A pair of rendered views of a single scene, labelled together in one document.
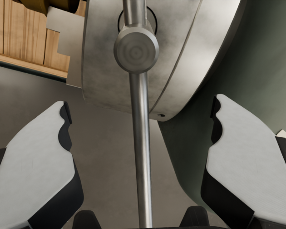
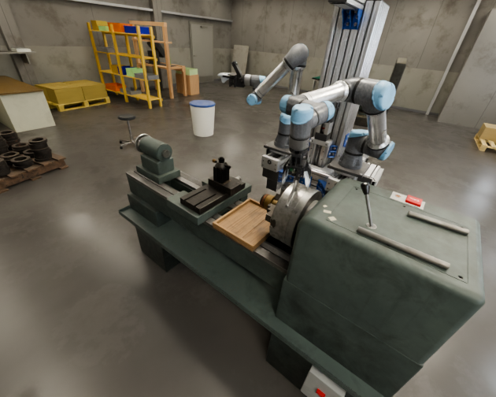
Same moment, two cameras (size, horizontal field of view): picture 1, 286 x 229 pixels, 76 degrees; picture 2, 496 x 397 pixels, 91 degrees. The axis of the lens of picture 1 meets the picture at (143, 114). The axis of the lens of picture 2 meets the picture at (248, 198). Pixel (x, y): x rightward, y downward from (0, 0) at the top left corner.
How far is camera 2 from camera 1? 1.08 m
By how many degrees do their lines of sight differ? 79
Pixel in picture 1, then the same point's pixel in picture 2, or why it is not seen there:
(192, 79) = (305, 199)
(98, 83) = (283, 198)
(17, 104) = (127, 341)
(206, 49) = (308, 195)
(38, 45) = (243, 234)
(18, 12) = (243, 224)
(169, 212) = not seen: outside the picture
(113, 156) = not seen: outside the picture
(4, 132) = (80, 365)
